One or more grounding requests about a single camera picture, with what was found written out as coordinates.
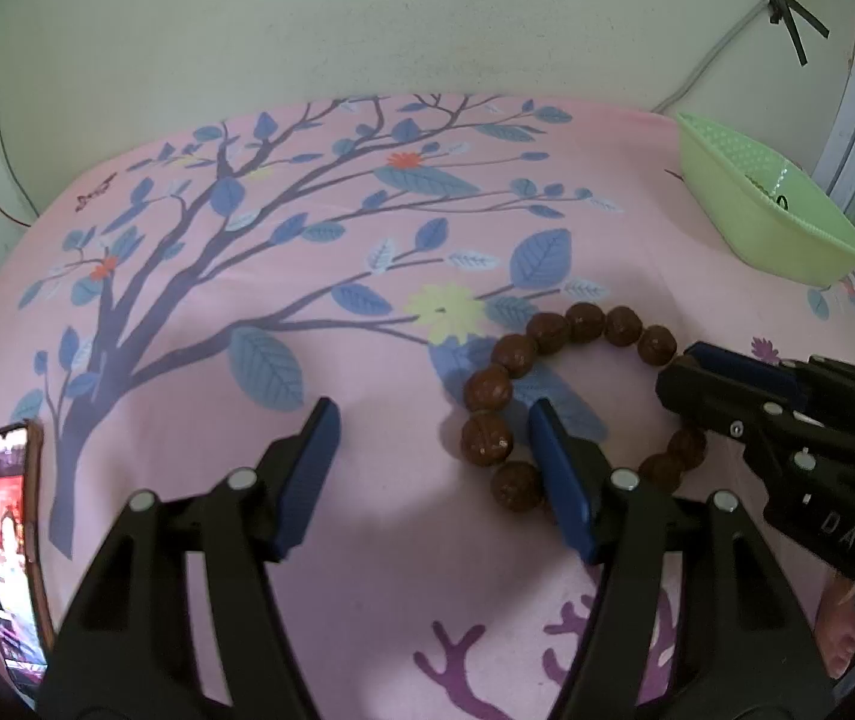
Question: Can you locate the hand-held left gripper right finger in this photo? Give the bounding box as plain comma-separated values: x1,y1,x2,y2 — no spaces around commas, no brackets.
528,397,837,720

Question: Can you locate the green plastic basket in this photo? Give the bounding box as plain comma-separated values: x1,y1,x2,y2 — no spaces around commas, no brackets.
676,111,855,289

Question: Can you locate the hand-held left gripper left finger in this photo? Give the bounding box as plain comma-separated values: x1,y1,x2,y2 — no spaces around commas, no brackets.
35,396,342,720

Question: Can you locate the brown bead bracelet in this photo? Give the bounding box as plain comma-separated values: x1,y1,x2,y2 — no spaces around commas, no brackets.
459,302,710,520

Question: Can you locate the person's right hand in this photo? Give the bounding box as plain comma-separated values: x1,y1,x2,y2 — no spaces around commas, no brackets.
815,577,855,682

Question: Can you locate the smartphone with lit screen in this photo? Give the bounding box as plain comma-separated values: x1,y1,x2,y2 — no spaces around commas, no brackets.
0,420,51,695

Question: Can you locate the pink tree printed bed sheet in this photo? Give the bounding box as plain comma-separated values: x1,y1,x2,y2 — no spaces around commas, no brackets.
0,94,855,720

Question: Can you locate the small dark jewelry piece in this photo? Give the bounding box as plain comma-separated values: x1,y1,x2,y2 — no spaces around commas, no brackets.
743,171,794,212

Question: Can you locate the white cable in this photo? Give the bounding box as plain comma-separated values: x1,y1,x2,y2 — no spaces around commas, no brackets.
650,0,775,115

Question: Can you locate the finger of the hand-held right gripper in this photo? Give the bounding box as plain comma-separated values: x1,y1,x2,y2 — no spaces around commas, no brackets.
684,341,855,425
655,358,781,462

